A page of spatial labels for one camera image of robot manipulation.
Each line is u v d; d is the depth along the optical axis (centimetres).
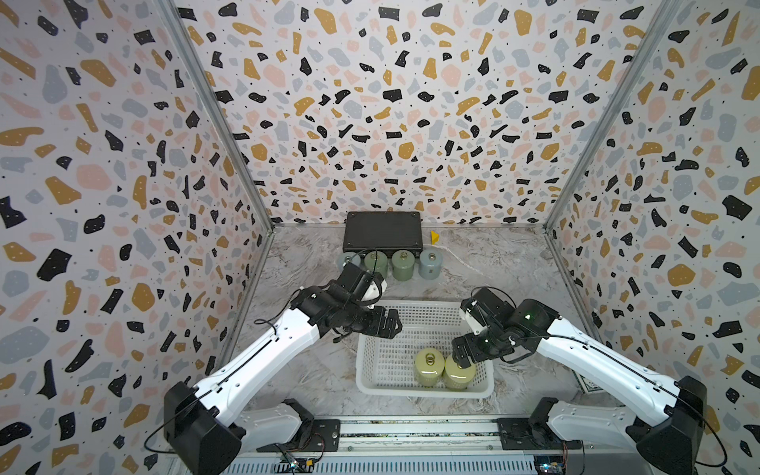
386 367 85
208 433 36
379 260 100
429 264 101
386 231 117
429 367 76
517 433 73
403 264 101
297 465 70
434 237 117
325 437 73
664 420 40
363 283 59
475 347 65
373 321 65
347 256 100
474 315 61
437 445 73
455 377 76
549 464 71
